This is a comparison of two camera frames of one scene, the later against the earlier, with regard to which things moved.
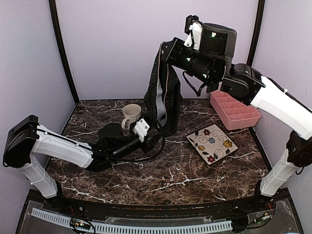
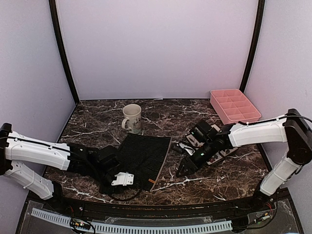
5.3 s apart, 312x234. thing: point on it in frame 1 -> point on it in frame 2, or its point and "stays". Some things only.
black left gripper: x=149 y=145 -> x=104 y=190
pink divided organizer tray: x=235 y=114 stays
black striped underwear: x=163 y=101 -> x=143 y=155
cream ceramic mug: x=132 y=112 stays
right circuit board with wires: x=258 y=219 stays
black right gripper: x=170 y=54 -> x=188 y=163
